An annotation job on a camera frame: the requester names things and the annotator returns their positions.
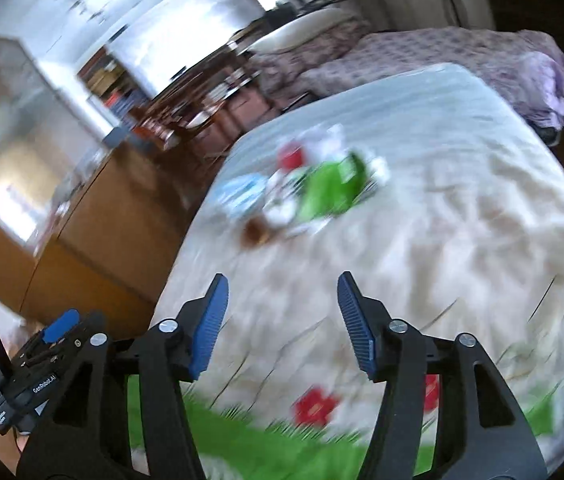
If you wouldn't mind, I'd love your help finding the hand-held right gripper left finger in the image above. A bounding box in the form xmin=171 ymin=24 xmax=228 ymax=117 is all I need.
xmin=16 ymin=274 xmax=229 ymax=480

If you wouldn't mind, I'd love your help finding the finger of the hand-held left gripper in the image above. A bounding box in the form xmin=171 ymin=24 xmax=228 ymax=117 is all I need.
xmin=12 ymin=332 xmax=93 ymax=378
xmin=26 ymin=309 xmax=82 ymax=356

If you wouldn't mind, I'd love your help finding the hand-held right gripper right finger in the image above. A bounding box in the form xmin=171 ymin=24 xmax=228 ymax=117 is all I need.
xmin=338 ymin=271 xmax=548 ymax=480

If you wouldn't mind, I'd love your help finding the brown round container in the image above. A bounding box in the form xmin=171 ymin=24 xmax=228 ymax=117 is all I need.
xmin=242 ymin=217 xmax=273 ymax=250

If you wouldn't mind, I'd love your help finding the blue face mask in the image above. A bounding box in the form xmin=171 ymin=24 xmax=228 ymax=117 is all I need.
xmin=214 ymin=174 xmax=269 ymax=217

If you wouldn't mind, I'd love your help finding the green drink carton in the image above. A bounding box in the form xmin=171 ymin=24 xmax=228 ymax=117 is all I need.
xmin=296 ymin=150 xmax=371 ymax=224

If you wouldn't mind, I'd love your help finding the white tissue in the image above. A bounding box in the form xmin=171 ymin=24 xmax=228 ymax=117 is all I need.
xmin=262 ymin=175 xmax=309 ymax=233

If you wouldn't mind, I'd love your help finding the white plastic packet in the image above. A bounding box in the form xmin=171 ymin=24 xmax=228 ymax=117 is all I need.
xmin=267 ymin=125 xmax=349 ymax=177

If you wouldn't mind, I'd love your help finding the wooden low cabinet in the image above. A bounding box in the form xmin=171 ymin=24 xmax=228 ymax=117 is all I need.
xmin=0 ymin=140 xmax=203 ymax=327

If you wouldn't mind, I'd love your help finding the glass fronted wooden cabinet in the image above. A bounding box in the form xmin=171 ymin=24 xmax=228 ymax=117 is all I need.
xmin=0 ymin=35 xmax=123 ymax=261

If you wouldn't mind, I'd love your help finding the blue grey box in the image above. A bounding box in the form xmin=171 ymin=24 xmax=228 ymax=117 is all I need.
xmin=103 ymin=127 xmax=134 ymax=147

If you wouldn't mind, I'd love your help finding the wooden table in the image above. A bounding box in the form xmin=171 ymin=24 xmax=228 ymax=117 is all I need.
xmin=162 ymin=55 xmax=273 ymax=137

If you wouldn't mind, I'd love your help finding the shelf with boxes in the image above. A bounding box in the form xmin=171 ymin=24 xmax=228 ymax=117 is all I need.
xmin=79 ymin=50 xmax=138 ymax=122

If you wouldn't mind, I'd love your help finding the folded floral quilt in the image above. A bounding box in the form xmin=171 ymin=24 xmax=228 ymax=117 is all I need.
xmin=252 ymin=20 xmax=373 ymax=102

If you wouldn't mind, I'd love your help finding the purple floral bed sheet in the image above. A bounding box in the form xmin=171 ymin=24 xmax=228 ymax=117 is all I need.
xmin=302 ymin=27 xmax=564 ymax=132

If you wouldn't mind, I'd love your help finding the white hanging sheet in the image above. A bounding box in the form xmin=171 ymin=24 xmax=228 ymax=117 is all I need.
xmin=106 ymin=0 xmax=269 ymax=102

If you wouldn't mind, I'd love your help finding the white pillow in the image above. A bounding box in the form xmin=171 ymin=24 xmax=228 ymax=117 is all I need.
xmin=249 ymin=7 xmax=357 ymax=54

